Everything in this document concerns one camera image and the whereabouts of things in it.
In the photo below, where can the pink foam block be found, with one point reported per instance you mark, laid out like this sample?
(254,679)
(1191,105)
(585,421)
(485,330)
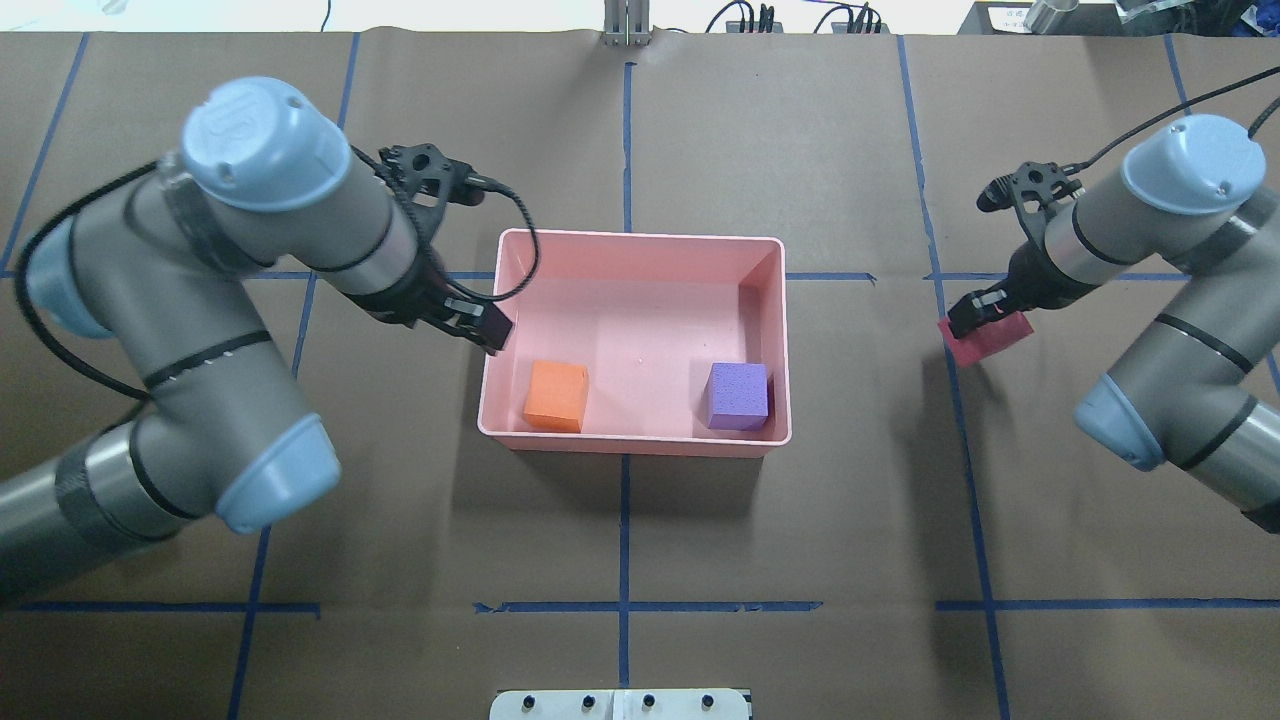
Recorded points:
(991,339)

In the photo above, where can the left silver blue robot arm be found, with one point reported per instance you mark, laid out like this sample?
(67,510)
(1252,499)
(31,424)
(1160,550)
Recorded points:
(139,286)

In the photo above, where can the orange foam block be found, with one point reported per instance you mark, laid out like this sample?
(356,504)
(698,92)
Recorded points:
(557,397)

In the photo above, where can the purple foam block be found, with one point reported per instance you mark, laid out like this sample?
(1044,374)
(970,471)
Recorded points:
(738,396)

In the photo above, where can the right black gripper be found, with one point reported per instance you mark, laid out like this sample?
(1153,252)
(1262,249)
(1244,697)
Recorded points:
(1027,279)

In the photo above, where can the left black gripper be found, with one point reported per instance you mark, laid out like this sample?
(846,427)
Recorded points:
(407,298)

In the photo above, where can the aluminium frame post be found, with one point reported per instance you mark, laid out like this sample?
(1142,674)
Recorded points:
(626,23)

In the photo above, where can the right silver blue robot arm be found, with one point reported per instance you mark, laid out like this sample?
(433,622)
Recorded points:
(1194,195)

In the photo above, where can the white pedestal column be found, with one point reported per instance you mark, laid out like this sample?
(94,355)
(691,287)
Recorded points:
(624,703)

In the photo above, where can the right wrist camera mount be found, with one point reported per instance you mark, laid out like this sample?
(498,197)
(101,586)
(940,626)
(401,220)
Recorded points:
(1037,192)

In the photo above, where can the pink plastic bin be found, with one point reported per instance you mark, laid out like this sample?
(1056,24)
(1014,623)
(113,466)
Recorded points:
(647,314)

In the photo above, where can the silver metal cylinder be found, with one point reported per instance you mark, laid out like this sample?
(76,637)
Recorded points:
(1048,17)

